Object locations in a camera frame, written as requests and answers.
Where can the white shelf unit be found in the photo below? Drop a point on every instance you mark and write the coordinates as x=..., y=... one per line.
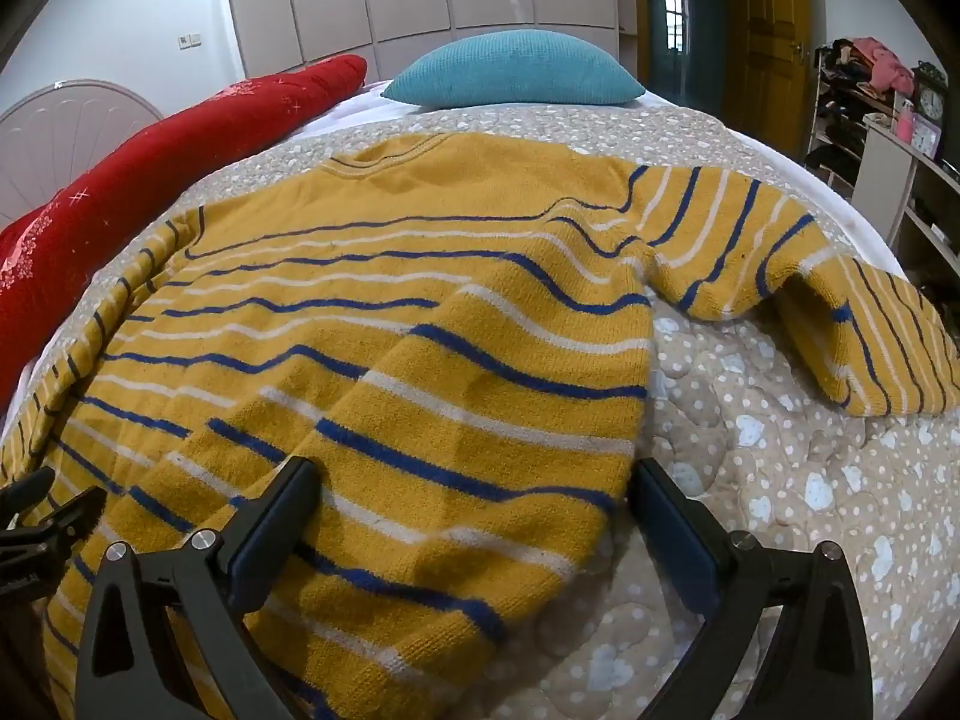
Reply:
x=930, y=195

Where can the beige dotted quilted bedspread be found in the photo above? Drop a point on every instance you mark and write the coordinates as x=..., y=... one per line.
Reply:
x=750, y=465

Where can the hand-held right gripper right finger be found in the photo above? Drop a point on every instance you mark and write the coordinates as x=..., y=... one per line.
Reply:
x=679, y=540

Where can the pink bottle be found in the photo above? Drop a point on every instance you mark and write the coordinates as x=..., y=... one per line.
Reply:
x=906, y=124

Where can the white wall switch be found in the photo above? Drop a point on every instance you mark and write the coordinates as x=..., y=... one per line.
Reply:
x=190, y=40

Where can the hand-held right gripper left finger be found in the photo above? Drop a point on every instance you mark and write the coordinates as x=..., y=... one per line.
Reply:
x=274, y=532

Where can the dark green glass door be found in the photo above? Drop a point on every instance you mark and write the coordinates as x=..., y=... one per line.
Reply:
x=701, y=67

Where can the teal pillow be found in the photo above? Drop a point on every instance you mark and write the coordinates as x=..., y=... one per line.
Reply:
x=517, y=67

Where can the red quilt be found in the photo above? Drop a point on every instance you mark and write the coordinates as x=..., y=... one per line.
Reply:
x=150, y=165

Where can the pink garment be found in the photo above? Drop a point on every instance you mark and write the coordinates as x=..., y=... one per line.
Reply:
x=885, y=64

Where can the yellow wooden door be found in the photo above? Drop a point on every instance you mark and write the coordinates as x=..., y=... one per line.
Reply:
x=765, y=30

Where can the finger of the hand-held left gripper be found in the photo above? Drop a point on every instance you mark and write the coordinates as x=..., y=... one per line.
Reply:
x=26, y=489
x=67, y=517

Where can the white round headboard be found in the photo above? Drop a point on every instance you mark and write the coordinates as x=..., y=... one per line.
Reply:
x=60, y=135

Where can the yellow striped knit sweater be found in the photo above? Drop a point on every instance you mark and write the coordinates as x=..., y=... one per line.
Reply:
x=412, y=390

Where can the dark round clock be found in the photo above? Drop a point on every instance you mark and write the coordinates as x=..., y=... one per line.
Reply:
x=931, y=99

